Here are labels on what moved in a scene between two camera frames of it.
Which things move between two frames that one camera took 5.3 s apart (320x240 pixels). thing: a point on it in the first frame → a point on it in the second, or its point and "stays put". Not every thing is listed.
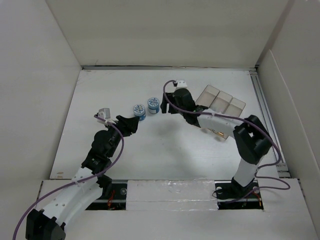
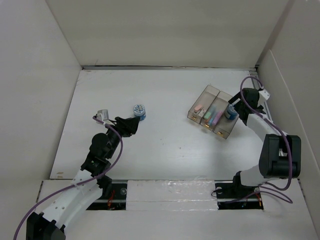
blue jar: x=139 y=110 stays put
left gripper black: x=128 y=125 stays put
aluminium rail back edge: x=169 y=69 stays put
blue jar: x=153 y=105 → x=231 y=111
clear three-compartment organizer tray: x=219 y=102 stays put
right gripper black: x=164 y=104 → x=235 y=97
